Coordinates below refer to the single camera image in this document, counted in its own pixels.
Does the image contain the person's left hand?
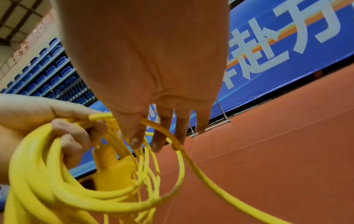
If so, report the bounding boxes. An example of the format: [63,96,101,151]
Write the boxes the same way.
[0,94,109,185]

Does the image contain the person's right hand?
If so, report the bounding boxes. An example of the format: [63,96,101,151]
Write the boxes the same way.
[51,0,232,154]

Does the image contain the yellow cord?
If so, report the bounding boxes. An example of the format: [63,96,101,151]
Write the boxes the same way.
[3,113,291,224]

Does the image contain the metal rack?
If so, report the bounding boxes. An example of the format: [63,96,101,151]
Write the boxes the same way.
[187,100,232,139]

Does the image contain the rows of blue seats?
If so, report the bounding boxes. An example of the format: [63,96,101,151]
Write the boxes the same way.
[0,37,100,108]

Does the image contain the red banner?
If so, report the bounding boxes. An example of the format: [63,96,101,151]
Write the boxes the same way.
[0,11,56,82]

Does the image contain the blue banner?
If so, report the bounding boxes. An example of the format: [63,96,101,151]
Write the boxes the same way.
[69,0,354,178]

